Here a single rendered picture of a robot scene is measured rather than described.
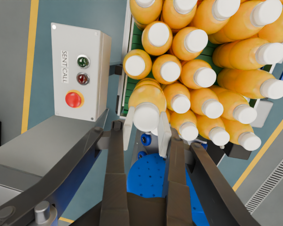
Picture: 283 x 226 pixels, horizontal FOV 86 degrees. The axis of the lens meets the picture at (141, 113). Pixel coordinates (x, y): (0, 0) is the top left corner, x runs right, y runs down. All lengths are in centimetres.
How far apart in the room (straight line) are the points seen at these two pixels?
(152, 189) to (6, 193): 49
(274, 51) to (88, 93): 38
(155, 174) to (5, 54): 176
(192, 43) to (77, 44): 23
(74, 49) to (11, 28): 153
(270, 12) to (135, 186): 45
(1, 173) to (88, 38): 57
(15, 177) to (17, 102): 135
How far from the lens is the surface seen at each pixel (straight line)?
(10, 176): 74
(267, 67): 58
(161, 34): 32
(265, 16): 39
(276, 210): 279
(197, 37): 33
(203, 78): 34
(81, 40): 36
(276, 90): 42
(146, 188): 43
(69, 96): 37
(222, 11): 35
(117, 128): 15
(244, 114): 40
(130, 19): 46
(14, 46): 188
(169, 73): 32
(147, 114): 21
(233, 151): 58
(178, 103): 34
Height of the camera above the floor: 143
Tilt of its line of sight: 70 degrees down
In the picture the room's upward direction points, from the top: 172 degrees counter-clockwise
